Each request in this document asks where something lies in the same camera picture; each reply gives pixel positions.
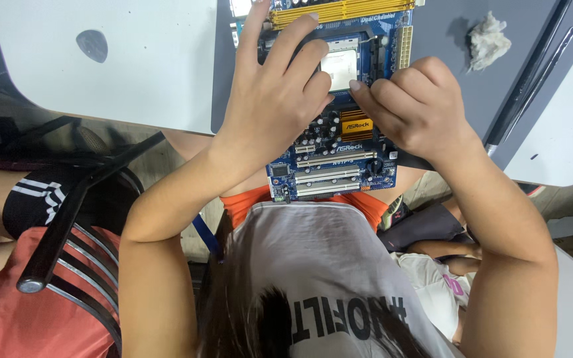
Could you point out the grey guitar pick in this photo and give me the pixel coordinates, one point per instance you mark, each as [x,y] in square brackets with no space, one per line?
[92,45]

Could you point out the grey desk mat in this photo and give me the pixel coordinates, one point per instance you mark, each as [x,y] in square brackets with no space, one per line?
[440,35]

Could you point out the silver processor chip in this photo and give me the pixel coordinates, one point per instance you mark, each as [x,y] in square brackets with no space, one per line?
[341,64]

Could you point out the person's left hand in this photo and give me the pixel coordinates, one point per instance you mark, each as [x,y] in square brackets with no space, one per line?
[266,109]

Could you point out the person's orange shorts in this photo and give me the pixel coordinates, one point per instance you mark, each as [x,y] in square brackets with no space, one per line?
[366,206]

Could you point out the person's right hand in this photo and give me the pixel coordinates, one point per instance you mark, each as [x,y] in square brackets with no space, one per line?
[426,114]

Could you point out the crumpled white tissue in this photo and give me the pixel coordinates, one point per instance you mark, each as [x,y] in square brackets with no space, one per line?
[488,42]

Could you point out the long black rod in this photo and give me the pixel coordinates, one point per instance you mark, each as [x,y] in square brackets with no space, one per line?
[525,84]

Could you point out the black metal chair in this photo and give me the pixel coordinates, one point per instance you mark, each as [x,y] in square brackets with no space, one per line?
[72,209]

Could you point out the person's white printed shirt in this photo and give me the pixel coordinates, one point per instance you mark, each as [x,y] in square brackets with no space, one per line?
[336,258]

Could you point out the blue computer motherboard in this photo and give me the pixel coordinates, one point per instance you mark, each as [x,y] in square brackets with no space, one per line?
[336,164]

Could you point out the small circuit board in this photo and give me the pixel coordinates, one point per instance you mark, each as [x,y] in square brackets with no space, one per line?
[236,30]

